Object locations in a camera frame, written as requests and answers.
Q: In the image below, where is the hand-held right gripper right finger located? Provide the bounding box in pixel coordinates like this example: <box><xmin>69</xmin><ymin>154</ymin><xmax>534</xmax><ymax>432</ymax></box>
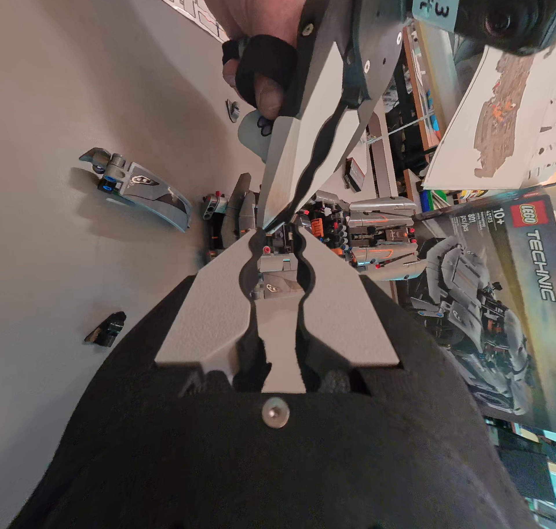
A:
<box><xmin>296</xmin><ymin>226</ymin><xmax>400</xmax><ymax>392</ymax></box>

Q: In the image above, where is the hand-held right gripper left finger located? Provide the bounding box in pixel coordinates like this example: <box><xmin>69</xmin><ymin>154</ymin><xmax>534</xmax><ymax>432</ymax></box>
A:
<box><xmin>154</xmin><ymin>229</ymin><xmax>268</xmax><ymax>392</ymax></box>

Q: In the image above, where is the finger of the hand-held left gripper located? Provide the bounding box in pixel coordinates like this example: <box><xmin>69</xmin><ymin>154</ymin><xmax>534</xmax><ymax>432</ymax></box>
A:
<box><xmin>278</xmin><ymin>98</ymin><xmax>375</xmax><ymax>224</ymax></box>
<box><xmin>258</xmin><ymin>42</ymin><xmax>349</xmax><ymax>229</ymax></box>

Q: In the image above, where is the grey lego car model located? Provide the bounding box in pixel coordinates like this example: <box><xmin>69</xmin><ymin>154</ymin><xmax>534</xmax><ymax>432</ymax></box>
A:
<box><xmin>202</xmin><ymin>172</ymin><xmax>428</xmax><ymax>300</ymax></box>

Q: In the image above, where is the black lego piece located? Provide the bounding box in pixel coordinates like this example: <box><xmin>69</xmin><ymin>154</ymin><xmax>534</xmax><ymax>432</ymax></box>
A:
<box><xmin>84</xmin><ymin>311</ymin><xmax>127</xmax><ymax>348</ymax></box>

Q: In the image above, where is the grey lego car body panel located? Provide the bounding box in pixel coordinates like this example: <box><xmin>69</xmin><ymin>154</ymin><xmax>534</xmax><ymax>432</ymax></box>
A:
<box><xmin>79</xmin><ymin>147</ymin><xmax>193</xmax><ymax>233</ymax></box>

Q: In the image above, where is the lego set box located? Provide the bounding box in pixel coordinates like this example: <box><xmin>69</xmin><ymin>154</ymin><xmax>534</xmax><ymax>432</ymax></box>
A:
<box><xmin>408</xmin><ymin>185</ymin><xmax>556</xmax><ymax>432</ymax></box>

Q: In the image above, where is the small dark red box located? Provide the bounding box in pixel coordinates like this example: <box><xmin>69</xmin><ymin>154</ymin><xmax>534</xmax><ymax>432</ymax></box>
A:
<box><xmin>343</xmin><ymin>157</ymin><xmax>367</xmax><ymax>193</ymax></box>

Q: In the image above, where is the white side table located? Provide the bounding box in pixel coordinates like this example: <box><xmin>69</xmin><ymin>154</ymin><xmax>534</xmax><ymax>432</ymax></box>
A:
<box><xmin>366</xmin><ymin>111</ymin><xmax>398</xmax><ymax>198</ymax></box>

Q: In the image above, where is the wooden shelf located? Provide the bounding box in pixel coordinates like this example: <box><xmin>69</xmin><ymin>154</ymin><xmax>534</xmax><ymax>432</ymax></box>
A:
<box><xmin>393</xmin><ymin>20</ymin><xmax>462</xmax><ymax>153</ymax></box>

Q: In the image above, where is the instruction booklet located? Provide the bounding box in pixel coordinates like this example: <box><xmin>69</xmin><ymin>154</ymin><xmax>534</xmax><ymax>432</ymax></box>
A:
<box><xmin>423</xmin><ymin>45</ymin><xmax>556</xmax><ymax>192</ymax></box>

